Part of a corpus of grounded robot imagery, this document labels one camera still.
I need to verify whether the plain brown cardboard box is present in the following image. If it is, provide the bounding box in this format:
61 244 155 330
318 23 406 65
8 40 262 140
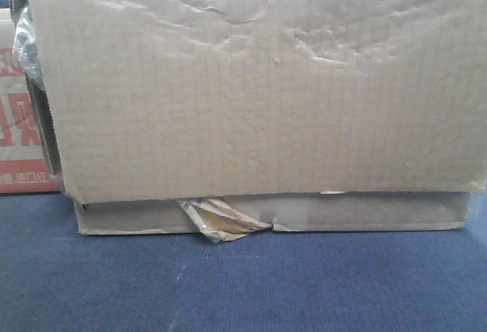
11 0 486 242

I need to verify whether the red printed cardboard box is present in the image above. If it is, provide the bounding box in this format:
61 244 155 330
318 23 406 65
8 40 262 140
1 8 58 194

